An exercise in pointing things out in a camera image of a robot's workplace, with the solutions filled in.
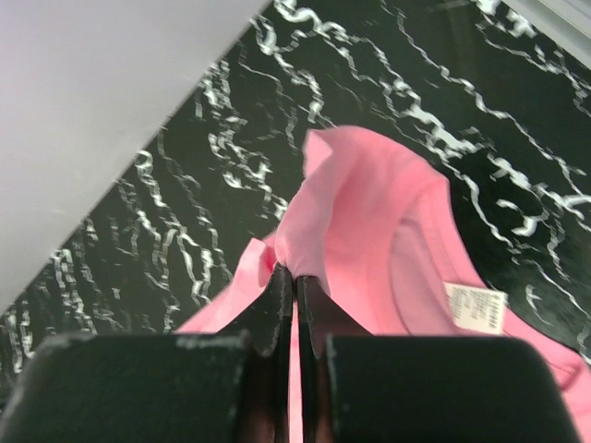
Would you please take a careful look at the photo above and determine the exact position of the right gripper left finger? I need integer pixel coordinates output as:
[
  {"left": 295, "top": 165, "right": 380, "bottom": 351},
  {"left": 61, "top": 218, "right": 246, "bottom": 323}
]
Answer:
[{"left": 1, "top": 266, "right": 293, "bottom": 442}]

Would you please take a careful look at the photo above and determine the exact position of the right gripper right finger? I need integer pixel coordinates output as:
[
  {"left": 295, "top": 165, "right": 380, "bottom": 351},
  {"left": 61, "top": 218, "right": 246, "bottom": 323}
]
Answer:
[{"left": 295, "top": 277, "right": 582, "bottom": 442}]

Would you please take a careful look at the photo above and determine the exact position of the light pink t-shirt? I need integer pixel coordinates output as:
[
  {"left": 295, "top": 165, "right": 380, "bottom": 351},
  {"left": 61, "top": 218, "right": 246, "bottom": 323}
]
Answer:
[{"left": 181, "top": 126, "right": 590, "bottom": 441}]

